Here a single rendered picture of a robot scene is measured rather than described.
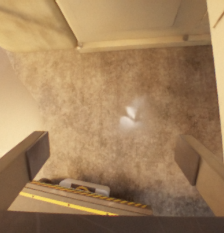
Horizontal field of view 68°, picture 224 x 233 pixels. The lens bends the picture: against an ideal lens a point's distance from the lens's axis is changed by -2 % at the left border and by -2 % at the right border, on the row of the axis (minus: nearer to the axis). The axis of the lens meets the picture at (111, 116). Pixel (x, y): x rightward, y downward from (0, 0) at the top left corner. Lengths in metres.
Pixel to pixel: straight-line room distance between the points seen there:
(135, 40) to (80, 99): 0.50
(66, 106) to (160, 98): 0.59
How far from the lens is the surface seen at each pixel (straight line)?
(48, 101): 1.18
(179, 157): 0.17
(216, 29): 0.51
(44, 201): 0.82
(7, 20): 1.13
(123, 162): 1.02
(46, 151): 0.17
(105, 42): 1.15
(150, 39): 1.15
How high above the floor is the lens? 1.01
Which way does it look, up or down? 79 degrees down
